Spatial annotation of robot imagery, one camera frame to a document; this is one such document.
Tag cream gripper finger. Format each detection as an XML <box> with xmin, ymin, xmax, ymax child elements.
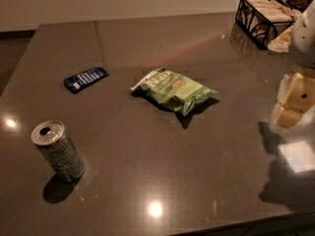
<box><xmin>274</xmin><ymin>107</ymin><xmax>303</xmax><ymax>129</ymax></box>
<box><xmin>284</xmin><ymin>71</ymin><xmax>315</xmax><ymax>113</ymax></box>

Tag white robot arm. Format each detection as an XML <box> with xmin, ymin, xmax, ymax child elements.
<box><xmin>272</xmin><ymin>0</ymin><xmax>315</xmax><ymax>130</ymax></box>

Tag black wire basket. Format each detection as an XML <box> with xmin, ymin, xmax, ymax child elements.
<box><xmin>235</xmin><ymin>0</ymin><xmax>294</xmax><ymax>50</ymax></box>

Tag blue striped snack packet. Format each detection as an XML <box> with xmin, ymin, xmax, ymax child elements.
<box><xmin>63</xmin><ymin>67</ymin><xmax>109</xmax><ymax>94</ymax></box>

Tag silver redbull can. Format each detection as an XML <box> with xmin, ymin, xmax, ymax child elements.
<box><xmin>31</xmin><ymin>120</ymin><xmax>85</xmax><ymax>182</ymax></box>

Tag green jalapeno chip bag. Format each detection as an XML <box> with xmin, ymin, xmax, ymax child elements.
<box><xmin>131</xmin><ymin>67</ymin><xmax>218</xmax><ymax>116</ymax></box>

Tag crumpled white packet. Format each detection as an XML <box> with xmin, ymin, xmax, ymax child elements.
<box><xmin>268</xmin><ymin>27</ymin><xmax>293</xmax><ymax>53</ymax></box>

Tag white packets in basket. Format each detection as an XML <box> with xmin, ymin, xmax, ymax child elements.
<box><xmin>244</xmin><ymin>0</ymin><xmax>301</xmax><ymax>38</ymax></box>

